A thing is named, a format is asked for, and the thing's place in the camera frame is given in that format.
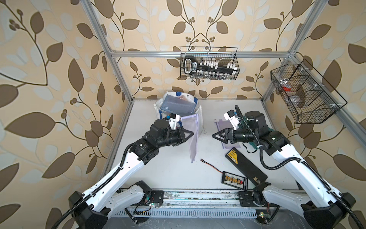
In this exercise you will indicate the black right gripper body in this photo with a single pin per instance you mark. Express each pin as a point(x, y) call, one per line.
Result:
point(242, 135)

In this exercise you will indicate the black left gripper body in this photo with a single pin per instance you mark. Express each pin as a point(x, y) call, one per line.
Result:
point(170, 137)

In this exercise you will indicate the blue-grey mesh pouch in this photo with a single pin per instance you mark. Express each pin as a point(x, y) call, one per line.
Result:
point(178, 105)

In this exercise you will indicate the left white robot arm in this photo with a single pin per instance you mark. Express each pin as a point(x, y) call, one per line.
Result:
point(92, 208)

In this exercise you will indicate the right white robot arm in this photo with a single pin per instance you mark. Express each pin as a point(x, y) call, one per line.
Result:
point(323, 206)

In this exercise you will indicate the white Doraemon canvas bag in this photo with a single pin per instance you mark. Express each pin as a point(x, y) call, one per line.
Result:
point(160, 114)

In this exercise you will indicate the green plastic tool case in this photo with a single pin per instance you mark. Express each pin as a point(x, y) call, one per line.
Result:
point(253, 145)

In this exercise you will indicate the black charger board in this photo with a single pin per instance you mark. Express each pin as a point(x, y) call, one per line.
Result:
point(229, 179)

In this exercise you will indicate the black box yellow label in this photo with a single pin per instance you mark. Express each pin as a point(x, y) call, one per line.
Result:
point(246, 167)

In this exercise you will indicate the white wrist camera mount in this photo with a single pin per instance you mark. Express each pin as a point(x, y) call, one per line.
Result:
point(231, 116)
point(173, 120)

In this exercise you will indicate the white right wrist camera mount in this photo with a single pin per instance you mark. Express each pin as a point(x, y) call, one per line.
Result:
point(231, 116)

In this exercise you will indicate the black wire basket right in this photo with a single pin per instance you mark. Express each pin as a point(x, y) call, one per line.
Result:
point(309, 96)

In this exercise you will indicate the black wire basket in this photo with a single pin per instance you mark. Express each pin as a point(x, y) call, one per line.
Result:
point(309, 96)
point(209, 62)

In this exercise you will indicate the aluminium frame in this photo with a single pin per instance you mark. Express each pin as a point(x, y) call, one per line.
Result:
point(112, 55)

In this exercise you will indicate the black wire basket back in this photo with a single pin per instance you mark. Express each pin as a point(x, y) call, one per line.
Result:
point(209, 62)

